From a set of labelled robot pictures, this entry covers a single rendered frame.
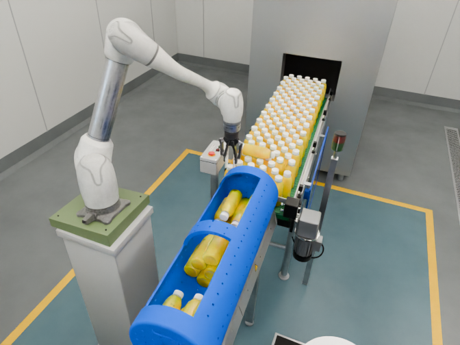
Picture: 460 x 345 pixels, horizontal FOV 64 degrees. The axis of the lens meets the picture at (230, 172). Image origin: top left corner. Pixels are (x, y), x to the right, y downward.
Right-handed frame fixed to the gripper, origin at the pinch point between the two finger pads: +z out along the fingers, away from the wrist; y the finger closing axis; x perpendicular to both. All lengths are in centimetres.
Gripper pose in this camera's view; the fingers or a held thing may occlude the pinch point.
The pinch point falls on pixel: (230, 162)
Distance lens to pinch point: 197.5
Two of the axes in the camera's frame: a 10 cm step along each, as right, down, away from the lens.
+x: 3.3, -5.4, 7.7
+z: -0.3, 8.1, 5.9
